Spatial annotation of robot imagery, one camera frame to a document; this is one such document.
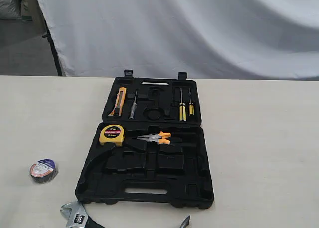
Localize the chrome adjustable wrench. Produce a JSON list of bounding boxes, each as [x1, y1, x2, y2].
[[60, 201, 104, 228]]

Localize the white backdrop cloth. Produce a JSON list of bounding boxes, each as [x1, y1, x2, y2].
[[38, 0, 319, 80]]

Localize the black handled claw hammer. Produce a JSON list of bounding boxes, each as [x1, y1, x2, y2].
[[179, 215, 191, 228]]

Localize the small yellow black screwdriver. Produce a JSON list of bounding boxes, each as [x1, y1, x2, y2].
[[189, 89, 195, 116]]

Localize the orange utility knife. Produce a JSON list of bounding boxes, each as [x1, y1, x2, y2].
[[108, 87, 127, 116]]

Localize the black backdrop stand pole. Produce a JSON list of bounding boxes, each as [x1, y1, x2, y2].
[[32, 2, 64, 76]]

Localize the black electrical tape roll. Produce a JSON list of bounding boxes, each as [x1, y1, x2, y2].
[[29, 159, 58, 184]]

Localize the grey sack in background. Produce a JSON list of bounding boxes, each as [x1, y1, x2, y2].
[[0, 0, 21, 20]]

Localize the orange handled needle-nose pliers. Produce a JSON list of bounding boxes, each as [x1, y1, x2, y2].
[[136, 132, 171, 145]]

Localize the large yellow black screwdriver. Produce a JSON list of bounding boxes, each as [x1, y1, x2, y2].
[[179, 88, 186, 121]]

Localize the clear tester screwdriver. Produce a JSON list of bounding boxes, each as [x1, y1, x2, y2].
[[129, 90, 138, 119]]

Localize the black plastic tool case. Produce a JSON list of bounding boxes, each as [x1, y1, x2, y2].
[[75, 70, 214, 209]]

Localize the yellow tape measure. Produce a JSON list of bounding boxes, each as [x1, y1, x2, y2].
[[99, 124, 125, 147]]

